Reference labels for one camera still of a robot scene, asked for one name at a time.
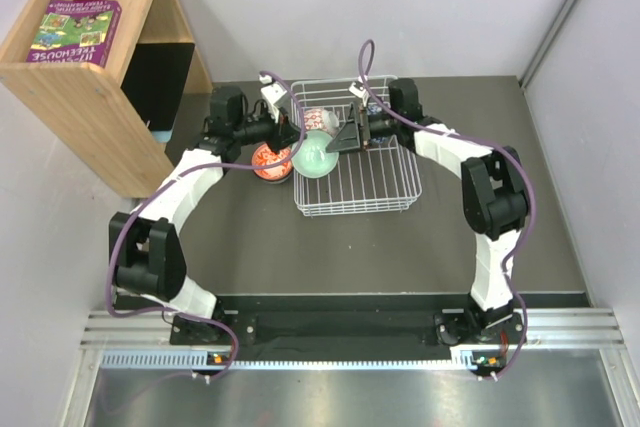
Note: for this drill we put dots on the white wire dish rack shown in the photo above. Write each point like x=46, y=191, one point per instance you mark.
x=384, y=177

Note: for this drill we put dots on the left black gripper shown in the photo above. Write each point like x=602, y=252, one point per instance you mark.
x=284, y=132

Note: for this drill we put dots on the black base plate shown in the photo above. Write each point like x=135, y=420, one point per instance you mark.
x=345, y=315

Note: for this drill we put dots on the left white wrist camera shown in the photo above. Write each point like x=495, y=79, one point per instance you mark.
x=274, y=94

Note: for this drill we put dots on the wooden shelf unit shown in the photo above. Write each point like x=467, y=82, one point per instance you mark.
x=84, y=105

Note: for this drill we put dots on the pale green bowl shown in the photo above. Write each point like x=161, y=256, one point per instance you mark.
x=312, y=160

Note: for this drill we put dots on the red patterned white bowl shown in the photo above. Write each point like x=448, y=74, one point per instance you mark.
x=321, y=119

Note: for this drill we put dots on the aluminium rail frame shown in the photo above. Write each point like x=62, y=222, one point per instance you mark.
x=147, y=342

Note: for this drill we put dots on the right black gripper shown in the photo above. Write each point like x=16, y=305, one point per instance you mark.
x=349, y=138

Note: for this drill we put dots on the red floral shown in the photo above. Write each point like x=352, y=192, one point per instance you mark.
x=271, y=171

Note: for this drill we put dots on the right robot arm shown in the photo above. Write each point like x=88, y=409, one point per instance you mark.
x=495, y=199

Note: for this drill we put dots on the orange red patterned bowl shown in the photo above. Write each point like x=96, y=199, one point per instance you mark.
x=378, y=123

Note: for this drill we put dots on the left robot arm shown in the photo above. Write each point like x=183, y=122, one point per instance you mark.
x=146, y=256

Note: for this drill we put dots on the purple treehouse book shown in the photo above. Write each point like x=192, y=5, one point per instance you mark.
x=76, y=32

